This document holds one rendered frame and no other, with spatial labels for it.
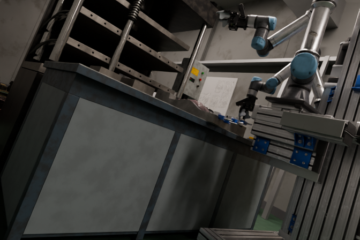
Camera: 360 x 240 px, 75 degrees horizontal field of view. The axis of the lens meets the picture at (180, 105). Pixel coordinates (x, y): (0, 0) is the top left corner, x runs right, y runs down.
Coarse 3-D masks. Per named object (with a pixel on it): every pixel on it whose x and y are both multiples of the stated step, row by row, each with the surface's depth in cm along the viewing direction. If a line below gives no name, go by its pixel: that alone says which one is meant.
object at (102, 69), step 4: (92, 68) 134; (96, 68) 129; (100, 68) 125; (104, 68) 127; (100, 72) 126; (104, 72) 127; (108, 72) 128; (112, 72) 130; (108, 76) 129; (112, 76) 130; (116, 76) 132; (120, 76) 133
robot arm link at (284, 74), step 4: (320, 52) 171; (288, 64) 171; (284, 68) 170; (288, 68) 169; (280, 72) 170; (284, 72) 168; (288, 72) 168; (276, 76) 169; (280, 76) 168; (284, 76) 168; (288, 76) 169; (268, 80) 168; (272, 80) 167; (276, 80) 167; (280, 80) 169; (268, 84) 167; (272, 84) 167; (276, 84) 166; (268, 88) 172; (272, 88) 170
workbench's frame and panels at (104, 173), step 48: (48, 96) 121; (96, 96) 107; (144, 96) 117; (48, 144) 97; (96, 144) 110; (144, 144) 127; (192, 144) 151; (240, 144) 184; (48, 192) 100; (96, 192) 114; (144, 192) 132; (192, 192) 158; (240, 192) 195
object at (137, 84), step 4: (120, 80) 147; (124, 80) 143; (128, 80) 140; (132, 80) 136; (136, 80) 135; (128, 84) 138; (132, 84) 134; (136, 84) 135; (140, 84) 137; (144, 84) 139; (136, 88) 136; (140, 88) 137; (144, 88) 139; (148, 88) 141; (152, 88) 143; (144, 92) 139; (148, 92) 141; (152, 92) 143
